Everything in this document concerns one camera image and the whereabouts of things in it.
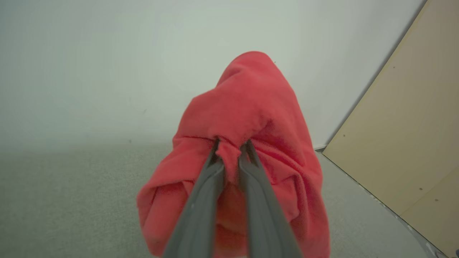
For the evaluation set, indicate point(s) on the beige wooden board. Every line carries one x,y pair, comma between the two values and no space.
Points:
412,125

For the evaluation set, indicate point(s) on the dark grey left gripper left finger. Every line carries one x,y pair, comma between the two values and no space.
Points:
200,215

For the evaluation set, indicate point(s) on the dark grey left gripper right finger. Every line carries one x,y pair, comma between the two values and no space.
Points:
263,222

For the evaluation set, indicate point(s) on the grey fabric sofa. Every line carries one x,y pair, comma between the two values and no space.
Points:
71,200

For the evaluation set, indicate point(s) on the red Bulls basketball jersey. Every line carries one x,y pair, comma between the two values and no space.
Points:
247,104

